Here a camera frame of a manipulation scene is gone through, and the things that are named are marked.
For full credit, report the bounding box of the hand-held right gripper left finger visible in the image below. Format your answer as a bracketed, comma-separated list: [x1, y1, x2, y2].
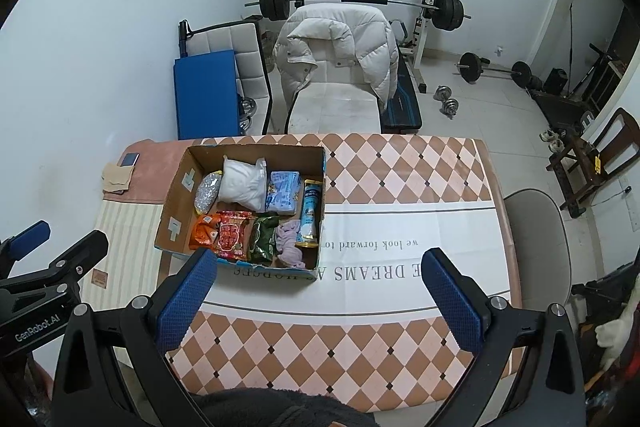
[52, 248, 219, 427]

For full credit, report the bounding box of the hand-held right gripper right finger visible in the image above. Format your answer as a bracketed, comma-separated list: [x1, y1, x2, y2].
[421, 248, 587, 427]

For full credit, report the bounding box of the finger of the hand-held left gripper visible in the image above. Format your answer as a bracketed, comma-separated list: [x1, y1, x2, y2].
[0, 220, 52, 267]
[0, 230, 110, 297]

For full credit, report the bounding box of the orange snack packet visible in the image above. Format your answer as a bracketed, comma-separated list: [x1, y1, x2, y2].
[189, 213, 221, 253]

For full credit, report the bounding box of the red snack packet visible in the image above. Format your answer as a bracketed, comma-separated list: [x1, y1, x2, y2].
[215, 210, 255, 262]

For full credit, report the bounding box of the cardboard box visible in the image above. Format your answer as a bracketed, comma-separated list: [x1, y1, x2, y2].
[154, 144, 328, 282]

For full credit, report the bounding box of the green snack packet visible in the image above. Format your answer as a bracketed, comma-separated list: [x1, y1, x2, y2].
[248, 215, 281, 264]

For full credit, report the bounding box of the clear plastic packet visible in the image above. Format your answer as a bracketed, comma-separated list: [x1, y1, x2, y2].
[194, 171, 223, 214]

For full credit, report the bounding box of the grey purple cloth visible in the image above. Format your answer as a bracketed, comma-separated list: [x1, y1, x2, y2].
[274, 219, 308, 270]

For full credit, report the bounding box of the white plastic bag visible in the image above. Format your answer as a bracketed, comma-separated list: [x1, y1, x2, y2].
[218, 156, 268, 211]

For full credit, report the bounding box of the blue tissue pack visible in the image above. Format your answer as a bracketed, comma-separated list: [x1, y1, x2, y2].
[265, 170, 303, 214]

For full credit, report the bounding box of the light blue tall packet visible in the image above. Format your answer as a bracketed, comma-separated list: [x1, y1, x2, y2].
[295, 179, 323, 249]

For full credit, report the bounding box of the cream striped mat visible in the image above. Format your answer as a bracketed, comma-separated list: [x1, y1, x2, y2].
[80, 199, 168, 308]

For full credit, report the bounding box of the diamond pattern tablecloth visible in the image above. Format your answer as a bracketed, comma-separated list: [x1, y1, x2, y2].
[165, 133, 523, 403]

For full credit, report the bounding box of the beige folded cloth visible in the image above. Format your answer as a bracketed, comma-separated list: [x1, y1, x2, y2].
[102, 163, 135, 194]

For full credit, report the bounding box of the pink mat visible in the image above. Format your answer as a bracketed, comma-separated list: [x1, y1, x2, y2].
[102, 138, 193, 202]

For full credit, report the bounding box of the beige round chair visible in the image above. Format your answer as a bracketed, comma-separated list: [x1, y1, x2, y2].
[502, 188, 573, 308]

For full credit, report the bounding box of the white fluffy item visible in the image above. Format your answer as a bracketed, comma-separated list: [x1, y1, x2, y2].
[595, 277, 640, 373]

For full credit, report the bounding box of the pair of white shoes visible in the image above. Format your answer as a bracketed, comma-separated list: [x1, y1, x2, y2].
[539, 129, 566, 152]

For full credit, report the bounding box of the blue folded mat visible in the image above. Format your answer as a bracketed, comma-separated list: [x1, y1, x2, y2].
[172, 49, 241, 140]

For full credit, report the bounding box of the black weight bench pad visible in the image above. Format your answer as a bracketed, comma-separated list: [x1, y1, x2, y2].
[380, 57, 423, 132]

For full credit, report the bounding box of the dark wooden chair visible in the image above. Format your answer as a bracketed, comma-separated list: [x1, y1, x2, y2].
[545, 107, 640, 218]

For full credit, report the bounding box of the white office chair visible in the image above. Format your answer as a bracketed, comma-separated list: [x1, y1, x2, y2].
[282, 4, 386, 135]

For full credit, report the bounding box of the short barbell with black plates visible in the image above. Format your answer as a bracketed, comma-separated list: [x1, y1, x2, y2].
[455, 52, 533, 88]

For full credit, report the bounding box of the black box speaker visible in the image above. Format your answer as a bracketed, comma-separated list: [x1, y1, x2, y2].
[542, 68, 568, 95]

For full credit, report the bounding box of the white quilted chair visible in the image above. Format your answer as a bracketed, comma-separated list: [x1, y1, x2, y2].
[177, 19, 273, 135]

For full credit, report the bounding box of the white puffer jacket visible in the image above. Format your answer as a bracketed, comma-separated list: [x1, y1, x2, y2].
[272, 4, 399, 110]

